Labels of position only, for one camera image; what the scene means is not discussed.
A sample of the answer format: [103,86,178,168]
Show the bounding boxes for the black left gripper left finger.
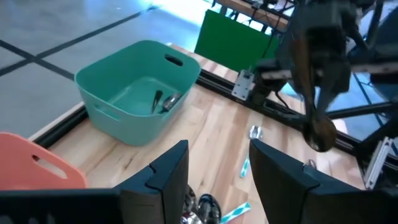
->
[114,139,190,224]

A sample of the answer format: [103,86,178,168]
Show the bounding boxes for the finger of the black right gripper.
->
[317,58,352,108]
[275,39,297,91]

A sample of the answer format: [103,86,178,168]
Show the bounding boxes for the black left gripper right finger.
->
[248,138,368,224]

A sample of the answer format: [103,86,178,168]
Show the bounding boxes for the green board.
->
[194,9,280,74]

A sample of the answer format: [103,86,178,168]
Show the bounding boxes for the silver aluminium leg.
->
[363,136,398,190]

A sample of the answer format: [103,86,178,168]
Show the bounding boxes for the teal plastic bin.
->
[74,39,202,147]

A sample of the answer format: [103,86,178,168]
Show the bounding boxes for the orange plastic bin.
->
[0,132,88,190]

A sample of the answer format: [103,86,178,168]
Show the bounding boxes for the silver metal bracket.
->
[231,69,256,101]

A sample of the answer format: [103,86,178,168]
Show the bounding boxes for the black aluminium table frame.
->
[30,68,398,187]

